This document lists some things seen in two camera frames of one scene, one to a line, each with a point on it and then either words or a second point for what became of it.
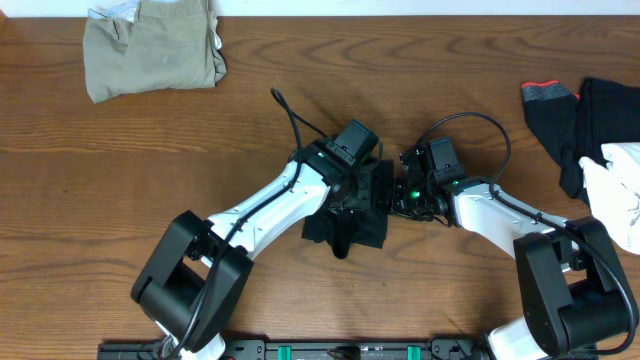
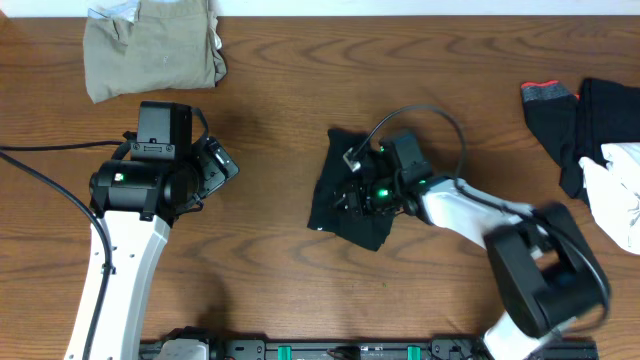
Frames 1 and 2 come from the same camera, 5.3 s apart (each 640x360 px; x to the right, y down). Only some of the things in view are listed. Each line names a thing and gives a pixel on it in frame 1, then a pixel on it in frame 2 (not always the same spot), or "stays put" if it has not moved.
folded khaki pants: x=151 y=44 stays put
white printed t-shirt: x=614 y=192 stays put
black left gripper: x=373 y=187 to x=220 y=163
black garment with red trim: x=570 y=127 stays put
